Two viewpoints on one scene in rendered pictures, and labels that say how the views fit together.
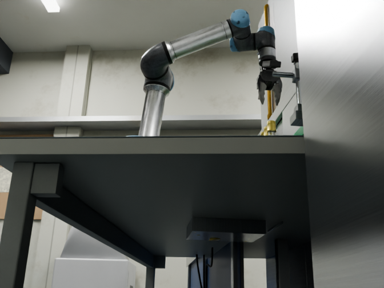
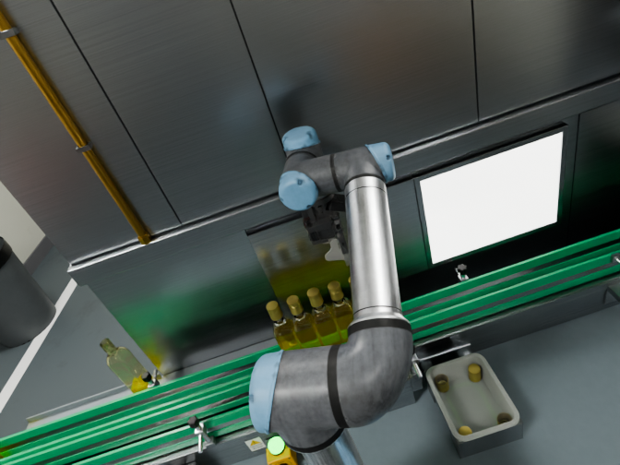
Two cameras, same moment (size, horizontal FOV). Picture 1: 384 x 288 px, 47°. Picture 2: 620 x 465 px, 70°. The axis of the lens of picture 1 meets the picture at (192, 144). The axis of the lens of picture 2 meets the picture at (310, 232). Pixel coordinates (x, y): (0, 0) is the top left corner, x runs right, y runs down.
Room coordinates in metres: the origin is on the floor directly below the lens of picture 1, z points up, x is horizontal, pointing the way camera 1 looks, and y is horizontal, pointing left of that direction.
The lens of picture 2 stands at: (1.57, 0.54, 1.98)
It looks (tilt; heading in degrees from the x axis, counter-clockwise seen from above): 36 degrees down; 277
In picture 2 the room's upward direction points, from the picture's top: 20 degrees counter-clockwise
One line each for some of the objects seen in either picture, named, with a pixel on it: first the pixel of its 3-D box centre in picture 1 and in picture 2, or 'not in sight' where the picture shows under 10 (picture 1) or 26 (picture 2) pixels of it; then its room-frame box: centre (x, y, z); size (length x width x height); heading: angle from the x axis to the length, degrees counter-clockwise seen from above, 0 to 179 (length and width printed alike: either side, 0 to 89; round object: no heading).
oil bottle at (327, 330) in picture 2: not in sight; (328, 332); (1.72, -0.30, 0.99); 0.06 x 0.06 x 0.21; 5
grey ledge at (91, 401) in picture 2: not in sight; (164, 393); (2.32, -0.35, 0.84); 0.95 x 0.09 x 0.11; 6
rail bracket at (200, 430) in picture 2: not in sight; (202, 440); (2.11, -0.09, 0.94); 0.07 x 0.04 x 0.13; 96
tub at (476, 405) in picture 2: not in sight; (470, 401); (1.39, -0.11, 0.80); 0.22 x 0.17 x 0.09; 96
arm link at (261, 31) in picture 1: (265, 40); (304, 156); (1.63, -0.30, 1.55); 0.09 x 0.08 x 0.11; 79
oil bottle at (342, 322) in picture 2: not in sight; (348, 326); (1.67, -0.31, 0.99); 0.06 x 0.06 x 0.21; 6
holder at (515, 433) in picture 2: not in sight; (466, 394); (1.40, -0.14, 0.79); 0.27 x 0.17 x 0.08; 96
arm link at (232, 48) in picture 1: (242, 40); (308, 179); (1.63, -0.21, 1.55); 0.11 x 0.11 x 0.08; 79
